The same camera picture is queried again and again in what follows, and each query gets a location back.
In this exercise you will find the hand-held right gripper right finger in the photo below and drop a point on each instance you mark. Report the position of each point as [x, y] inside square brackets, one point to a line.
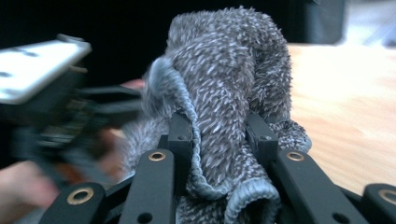
[263, 143]

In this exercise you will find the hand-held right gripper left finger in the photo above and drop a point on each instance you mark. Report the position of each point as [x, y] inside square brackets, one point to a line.
[181, 133]

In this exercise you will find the grey fluffy cloth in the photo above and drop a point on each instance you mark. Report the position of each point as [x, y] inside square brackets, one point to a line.
[224, 93]

